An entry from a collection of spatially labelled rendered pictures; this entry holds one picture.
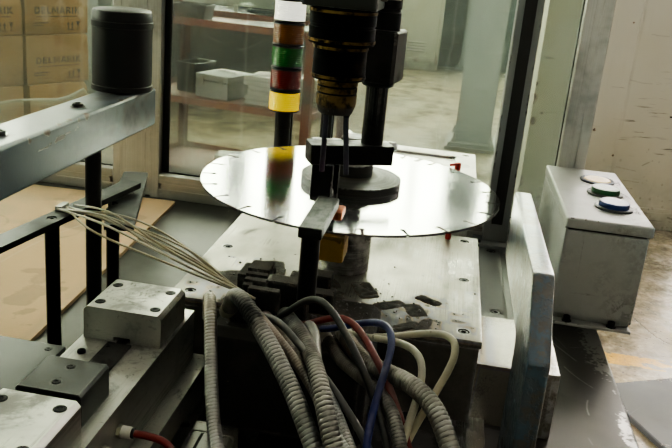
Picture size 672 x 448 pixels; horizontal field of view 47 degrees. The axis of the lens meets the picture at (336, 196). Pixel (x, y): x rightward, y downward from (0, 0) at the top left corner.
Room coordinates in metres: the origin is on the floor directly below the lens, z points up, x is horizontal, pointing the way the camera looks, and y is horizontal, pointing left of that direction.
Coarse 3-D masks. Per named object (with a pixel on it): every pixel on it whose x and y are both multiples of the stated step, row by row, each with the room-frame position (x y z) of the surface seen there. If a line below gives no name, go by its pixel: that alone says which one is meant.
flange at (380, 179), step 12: (360, 168) 0.81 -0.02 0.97; (372, 168) 0.82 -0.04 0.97; (348, 180) 0.80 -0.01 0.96; (360, 180) 0.80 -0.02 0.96; (372, 180) 0.81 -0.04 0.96; (384, 180) 0.81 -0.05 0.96; (396, 180) 0.82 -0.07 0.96; (348, 192) 0.77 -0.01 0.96; (360, 192) 0.77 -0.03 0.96; (372, 192) 0.78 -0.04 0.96; (384, 192) 0.79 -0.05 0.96; (396, 192) 0.81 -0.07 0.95
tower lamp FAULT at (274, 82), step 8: (272, 72) 1.10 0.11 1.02; (280, 72) 1.09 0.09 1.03; (288, 72) 1.09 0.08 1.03; (296, 72) 1.10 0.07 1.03; (272, 80) 1.10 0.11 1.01; (280, 80) 1.09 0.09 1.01; (288, 80) 1.09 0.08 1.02; (296, 80) 1.10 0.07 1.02; (272, 88) 1.10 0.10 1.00; (280, 88) 1.09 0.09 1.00; (288, 88) 1.09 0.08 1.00; (296, 88) 1.10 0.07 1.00
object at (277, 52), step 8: (272, 48) 1.11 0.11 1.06; (280, 48) 1.09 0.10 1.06; (288, 48) 1.09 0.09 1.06; (296, 48) 1.10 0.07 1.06; (272, 56) 1.11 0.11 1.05; (280, 56) 1.09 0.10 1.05; (288, 56) 1.09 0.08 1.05; (296, 56) 1.10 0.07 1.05; (272, 64) 1.11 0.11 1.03; (280, 64) 1.09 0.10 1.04; (288, 64) 1.09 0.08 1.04; (296, 64) 1.10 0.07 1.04
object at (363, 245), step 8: (352, 240) 0.80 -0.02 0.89; (360, 240) 0.80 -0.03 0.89; (368, 240) 0.81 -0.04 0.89; (352, 248) 0.80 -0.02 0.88; (360, 248) 0.80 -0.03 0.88; (368, 248) 0.82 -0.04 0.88; (352, 256) 0.80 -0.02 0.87; (360, 256) 0.81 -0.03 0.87; (368, 256) 0.82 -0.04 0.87; (320, 264) 0.81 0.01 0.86; (328, 264) 0.80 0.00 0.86; (336, 264) 0.80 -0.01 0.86; (344, 264) 0.80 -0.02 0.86; (352, 264) 0.80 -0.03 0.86; (360, 264) 0.81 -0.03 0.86; (368, 264) 0.82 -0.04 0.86; (336, 272) 0.80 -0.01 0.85; (344, 272) 0.80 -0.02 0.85; (352, 272) 0.80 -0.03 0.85; (360, 272) 0.81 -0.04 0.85
